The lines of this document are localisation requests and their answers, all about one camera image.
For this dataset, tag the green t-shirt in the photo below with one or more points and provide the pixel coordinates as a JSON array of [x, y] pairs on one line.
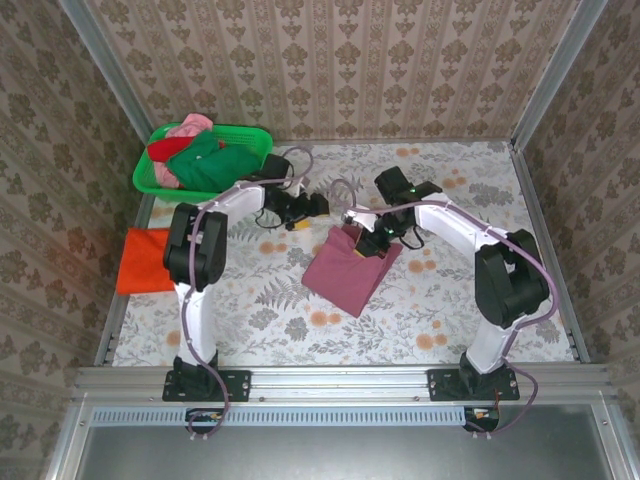
[[215, 165]]

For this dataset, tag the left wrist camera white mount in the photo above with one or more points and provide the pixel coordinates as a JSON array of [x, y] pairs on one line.
[[298, 190]]

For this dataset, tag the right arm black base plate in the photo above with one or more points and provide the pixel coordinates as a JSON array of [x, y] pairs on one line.
[[442, 385]]

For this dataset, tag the green plastic basket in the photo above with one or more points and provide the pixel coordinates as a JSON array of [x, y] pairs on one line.
[[245, 135]]

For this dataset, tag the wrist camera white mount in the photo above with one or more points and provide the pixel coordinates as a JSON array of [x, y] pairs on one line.
[[298, 190], [351, 217]]

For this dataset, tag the orange folded t-shirt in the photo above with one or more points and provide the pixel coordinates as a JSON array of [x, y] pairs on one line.
[[145, 260]]

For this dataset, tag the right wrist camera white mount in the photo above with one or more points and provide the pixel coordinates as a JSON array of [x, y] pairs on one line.
[[351, 217]]

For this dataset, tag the red t-shirt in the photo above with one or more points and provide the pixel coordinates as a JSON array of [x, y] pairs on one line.
[[167, 148]]

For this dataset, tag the grey metal panel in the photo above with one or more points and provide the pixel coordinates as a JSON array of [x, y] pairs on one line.
[[340, 450]]

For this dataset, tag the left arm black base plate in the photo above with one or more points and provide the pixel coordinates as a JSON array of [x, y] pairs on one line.
[[235, 385]]

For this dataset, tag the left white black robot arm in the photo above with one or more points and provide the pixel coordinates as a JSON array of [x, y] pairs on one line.
[[195, 250]]

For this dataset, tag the aluminium mounting rail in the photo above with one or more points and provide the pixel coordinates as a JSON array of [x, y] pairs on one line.
[[340, 382]]

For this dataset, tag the mauve t-shirt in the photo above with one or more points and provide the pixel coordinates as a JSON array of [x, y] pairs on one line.
[[345, 280]]

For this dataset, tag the aluminium frame post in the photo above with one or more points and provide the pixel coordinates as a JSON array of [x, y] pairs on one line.
[[560, 70], [105, 60]]

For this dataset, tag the black connector box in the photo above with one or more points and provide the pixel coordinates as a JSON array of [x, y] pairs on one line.
[[482, 419], [205, 421]]

